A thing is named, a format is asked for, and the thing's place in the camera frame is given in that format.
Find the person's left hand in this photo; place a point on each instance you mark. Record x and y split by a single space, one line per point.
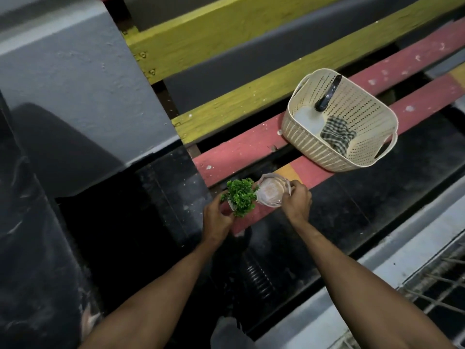
216 223

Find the person's right hand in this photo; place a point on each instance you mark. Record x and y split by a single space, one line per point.
298 203

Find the clear glass ashtray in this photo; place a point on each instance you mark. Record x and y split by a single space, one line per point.
272 192

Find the small green potted plant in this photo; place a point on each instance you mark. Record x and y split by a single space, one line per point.
240 196

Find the checked wiping cloth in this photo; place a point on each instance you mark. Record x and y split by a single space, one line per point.
338 132

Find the white spray bottle black trigger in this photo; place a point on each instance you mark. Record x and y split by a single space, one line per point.
312 118

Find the person's right forearm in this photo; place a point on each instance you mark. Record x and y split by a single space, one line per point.
363 294

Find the person's left forearm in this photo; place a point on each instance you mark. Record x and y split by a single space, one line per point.
152 305

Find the person's pale garment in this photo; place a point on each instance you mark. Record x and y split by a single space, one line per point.
230 336

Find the cream plastic basket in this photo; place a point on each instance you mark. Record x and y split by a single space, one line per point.
367 116

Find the red yellow black wooden bench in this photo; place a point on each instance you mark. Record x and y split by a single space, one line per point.
290 87

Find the white mesh railing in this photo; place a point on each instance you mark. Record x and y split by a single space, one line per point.
439 287

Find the black marble table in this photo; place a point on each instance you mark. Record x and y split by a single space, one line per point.
29 232

